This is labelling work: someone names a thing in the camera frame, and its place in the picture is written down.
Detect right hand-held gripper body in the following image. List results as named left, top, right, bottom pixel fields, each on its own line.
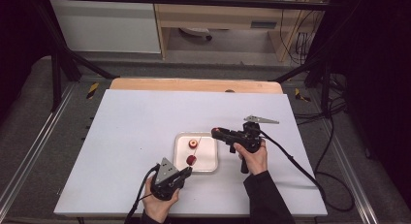
left=225, top=114, right=280, bottom=175

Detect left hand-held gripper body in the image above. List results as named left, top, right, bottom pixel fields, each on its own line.
left=149, top=157, right=187, bottom=202

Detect white square tray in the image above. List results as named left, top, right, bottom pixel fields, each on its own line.
left=173, top=131, right=219, bottom=174

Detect thin wooden skewer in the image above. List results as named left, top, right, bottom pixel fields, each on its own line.
left=186, top=136, right=203, bottom=172

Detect person's left hand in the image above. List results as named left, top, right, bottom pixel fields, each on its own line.
left=141, top=176, right=181, bottom=224

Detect person's right hand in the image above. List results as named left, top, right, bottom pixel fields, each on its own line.
left=233, top=138, right=269, bottom=176

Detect wooden table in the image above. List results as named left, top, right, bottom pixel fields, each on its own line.
left=109, top=77, right=285, bottom=95

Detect yellow black floor tape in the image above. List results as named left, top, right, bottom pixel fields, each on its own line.
left=294, top=87, right=311, bottom=103
left=85, top=81, right=101, bottom=100

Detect white table cover board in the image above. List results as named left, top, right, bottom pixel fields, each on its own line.
left=53, top=89, right=329, bottom=218

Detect office chair base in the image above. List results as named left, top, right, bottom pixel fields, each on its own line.
left=178, top=26, right=213, bottom=42

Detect light wooden desk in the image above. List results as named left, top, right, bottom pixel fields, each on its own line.
left=150, top=0, right=328, bottom=63

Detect black curtain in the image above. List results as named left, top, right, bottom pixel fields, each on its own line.
left=328, top=0, right=411, bottom=212
left=0, top=0, right=54, bottom=116

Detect white cabinet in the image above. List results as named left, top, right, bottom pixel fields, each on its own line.
left=48, top=0, right=162, bottom=54

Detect left hand-held gripper cable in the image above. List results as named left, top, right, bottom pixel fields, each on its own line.
left=123, top=163, right=162, bottom=224

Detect hand-held gripper cable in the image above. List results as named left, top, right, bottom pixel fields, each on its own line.
left=258, top=128, right=356, bottom=213
left=123, top=163, right=162, bottom=224

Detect right hand-held gripper cable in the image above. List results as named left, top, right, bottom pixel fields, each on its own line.
left=258, top=128, right=356, bottom=213

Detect black floor cables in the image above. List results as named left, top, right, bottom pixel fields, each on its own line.
left=294, top=72, right=349, bottom=128

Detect hanging black cables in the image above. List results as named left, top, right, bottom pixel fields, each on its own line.
left=278, top=0, right=326, bottom=66

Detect aluminium floor rail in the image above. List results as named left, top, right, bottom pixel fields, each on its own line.
left=322, top=117, right=380, bottom=224
left=0, top=82, right=78, bottom=212

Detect black metal frame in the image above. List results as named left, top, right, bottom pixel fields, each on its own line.
left=31, top=0, right=344, bottom=119

